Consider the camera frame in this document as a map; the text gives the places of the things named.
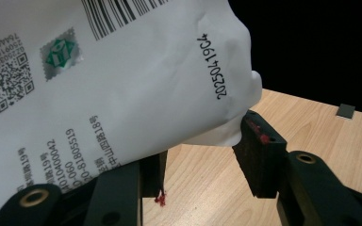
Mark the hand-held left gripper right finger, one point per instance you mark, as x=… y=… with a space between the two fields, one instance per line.
x=260 y=157

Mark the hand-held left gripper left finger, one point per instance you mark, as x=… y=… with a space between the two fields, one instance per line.
x=152 y=172

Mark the white and blue pouch bag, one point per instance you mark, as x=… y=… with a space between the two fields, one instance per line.
x=122 y=94

